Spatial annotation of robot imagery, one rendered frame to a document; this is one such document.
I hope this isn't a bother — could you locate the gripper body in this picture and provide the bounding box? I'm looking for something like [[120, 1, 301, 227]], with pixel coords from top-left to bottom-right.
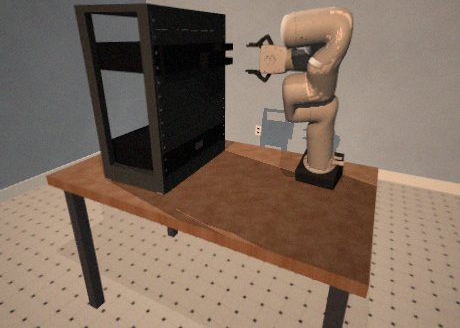
[[259, 45, 289, 74]]

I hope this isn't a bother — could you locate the black open-frame rack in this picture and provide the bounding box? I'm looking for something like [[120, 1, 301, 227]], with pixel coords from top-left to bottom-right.
[[74, 3, 233, 195]]

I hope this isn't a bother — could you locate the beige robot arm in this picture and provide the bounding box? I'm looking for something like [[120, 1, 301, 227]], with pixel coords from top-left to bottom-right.
[[281, 7, 353, 174]]

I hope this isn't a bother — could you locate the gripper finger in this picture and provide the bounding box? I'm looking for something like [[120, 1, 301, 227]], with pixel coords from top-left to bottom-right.
[[246, 35, 274, 49], [245, 69, 271, 83]]

